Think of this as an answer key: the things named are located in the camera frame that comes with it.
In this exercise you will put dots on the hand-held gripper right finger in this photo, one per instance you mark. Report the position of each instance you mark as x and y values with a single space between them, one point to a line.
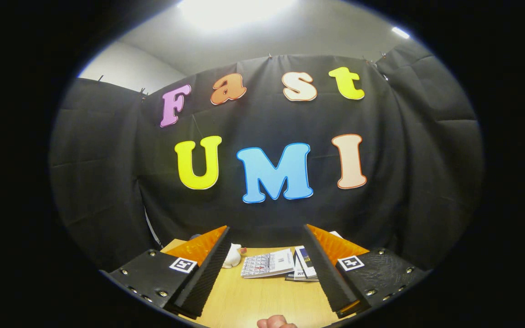
326 275

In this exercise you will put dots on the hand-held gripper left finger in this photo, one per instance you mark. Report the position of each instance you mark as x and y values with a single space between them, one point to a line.
208 278

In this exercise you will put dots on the dark blue cover book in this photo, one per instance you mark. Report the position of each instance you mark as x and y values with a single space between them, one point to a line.
307 263

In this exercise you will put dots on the dark thick book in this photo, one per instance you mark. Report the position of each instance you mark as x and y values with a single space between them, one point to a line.
301 279

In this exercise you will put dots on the white duck plush toy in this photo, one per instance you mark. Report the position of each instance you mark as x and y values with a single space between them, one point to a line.
233 257

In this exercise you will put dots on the grey penguin plush toy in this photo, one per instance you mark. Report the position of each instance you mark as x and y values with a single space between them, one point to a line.
194 237

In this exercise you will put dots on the plain white book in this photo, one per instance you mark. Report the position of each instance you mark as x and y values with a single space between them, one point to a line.
336 234

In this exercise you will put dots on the grey patterned white book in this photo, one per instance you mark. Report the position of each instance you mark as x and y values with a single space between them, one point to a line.
267 264

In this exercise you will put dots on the black backdrop cloth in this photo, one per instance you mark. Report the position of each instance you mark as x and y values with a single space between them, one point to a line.
262 127

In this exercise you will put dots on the small ceiling light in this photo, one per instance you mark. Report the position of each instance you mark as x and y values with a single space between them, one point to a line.
400 32

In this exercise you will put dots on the large ceiling light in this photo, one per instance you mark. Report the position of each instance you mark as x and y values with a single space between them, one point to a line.
235 13

